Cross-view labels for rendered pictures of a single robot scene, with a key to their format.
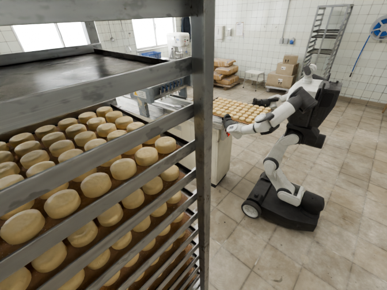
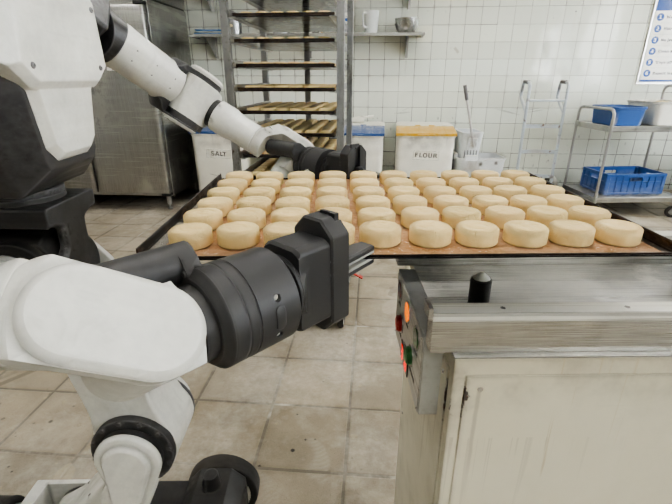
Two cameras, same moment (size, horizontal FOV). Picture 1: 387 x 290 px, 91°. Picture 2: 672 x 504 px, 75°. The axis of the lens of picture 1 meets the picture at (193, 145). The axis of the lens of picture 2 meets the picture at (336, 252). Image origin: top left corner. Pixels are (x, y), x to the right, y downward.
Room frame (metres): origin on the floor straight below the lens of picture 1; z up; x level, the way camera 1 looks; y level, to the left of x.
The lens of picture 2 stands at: (2.13, -0.87, 1.18)
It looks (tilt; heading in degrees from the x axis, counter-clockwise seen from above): 22 degrees down; 141
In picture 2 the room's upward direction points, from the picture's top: straight up
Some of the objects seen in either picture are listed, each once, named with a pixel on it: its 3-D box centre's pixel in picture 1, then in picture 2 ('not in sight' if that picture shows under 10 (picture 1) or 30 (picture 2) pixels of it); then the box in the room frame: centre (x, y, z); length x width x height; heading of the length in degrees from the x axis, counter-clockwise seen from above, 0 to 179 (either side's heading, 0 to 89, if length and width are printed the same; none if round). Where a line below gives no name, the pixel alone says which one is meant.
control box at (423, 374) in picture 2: (227, 129); (415, 333); (1.71, -0.36, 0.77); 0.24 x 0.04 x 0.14; 142
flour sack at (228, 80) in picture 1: (227, 79); not in sight; (5.61, -1.08, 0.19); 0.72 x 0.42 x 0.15; 141
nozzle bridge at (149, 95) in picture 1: (163, 92); not in sight; (2.24, 0.32, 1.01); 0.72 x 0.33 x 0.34; 142
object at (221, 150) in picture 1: (199, 144); (584, 468); (1.93, -0.08, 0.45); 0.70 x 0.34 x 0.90; 52
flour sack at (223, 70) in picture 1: (227, 69); not in sight; (5.60, -1.04, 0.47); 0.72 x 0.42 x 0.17; 142
